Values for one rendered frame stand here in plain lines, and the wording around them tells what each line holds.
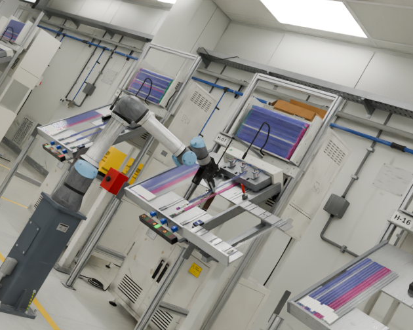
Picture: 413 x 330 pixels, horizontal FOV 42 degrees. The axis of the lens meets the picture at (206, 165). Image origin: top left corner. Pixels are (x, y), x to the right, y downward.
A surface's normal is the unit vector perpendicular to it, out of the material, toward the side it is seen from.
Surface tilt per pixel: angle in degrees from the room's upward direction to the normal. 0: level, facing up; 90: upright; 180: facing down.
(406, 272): 44
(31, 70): 90
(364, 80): 90
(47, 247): 90
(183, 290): 90
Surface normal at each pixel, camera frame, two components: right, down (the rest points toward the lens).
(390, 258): -0.06, -0.90
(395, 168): -0.61, -0.40
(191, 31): 0.61, 0.32
